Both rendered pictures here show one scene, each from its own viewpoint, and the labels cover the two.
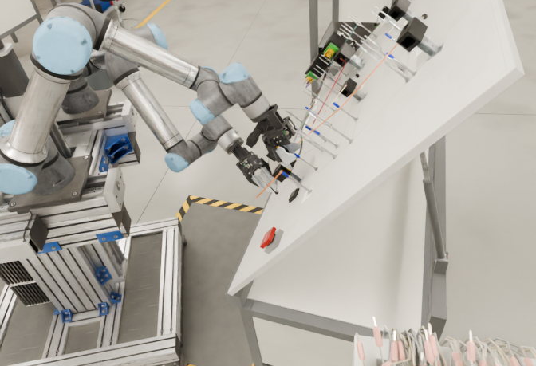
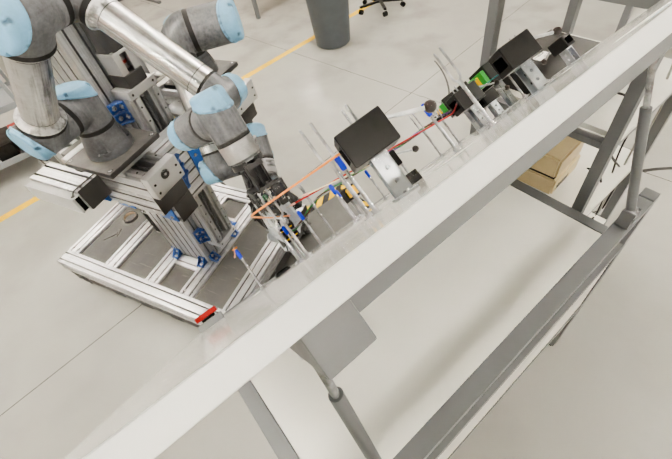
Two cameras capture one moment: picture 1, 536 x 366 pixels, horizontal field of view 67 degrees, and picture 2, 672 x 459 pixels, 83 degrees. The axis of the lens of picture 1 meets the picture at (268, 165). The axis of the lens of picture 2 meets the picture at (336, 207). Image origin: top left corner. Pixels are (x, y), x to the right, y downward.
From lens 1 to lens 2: 80 cm
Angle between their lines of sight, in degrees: 28
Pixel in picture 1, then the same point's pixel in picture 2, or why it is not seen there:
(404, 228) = (449, 367)
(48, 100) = (19, 79)
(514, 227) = not seen: outside the picture
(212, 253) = not seen: hidden behind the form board
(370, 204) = (434, 309)
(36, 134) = (28, 109)
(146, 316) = (227, 286)
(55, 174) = (102, 145)
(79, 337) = (176, 276)
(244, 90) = (211, 128)
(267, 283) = not seen: hidden behind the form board
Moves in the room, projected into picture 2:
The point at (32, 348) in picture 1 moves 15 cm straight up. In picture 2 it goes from (146, 266) to (132, 250)
